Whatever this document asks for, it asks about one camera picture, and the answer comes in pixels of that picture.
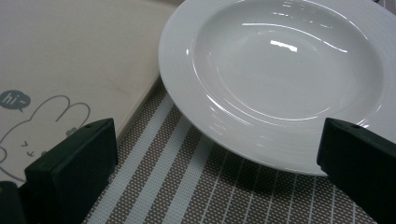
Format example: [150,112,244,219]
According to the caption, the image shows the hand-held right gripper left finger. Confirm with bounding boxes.
[24,118,120,224]

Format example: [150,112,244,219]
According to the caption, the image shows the white deep plate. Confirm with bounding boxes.
[157,0,396,177]

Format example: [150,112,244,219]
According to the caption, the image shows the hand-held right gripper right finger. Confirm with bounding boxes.
[316,117,396,224]

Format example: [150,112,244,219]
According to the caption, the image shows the beige mat with rabbit drawing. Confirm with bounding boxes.
[0,0,185,188]

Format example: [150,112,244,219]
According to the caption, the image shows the brown striped woven placemat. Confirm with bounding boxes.
[81,0,396,224]

